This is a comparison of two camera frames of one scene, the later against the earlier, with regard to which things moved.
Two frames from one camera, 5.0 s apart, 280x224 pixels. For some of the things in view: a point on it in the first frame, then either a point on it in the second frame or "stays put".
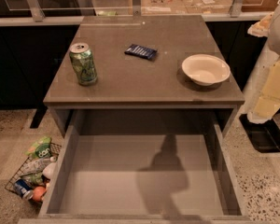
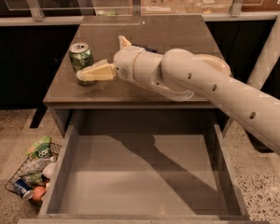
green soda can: x=82 y=60 stays put
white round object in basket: x=50 y=170 stays put
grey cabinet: x=143 y=62 stays put
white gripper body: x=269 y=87 -> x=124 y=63
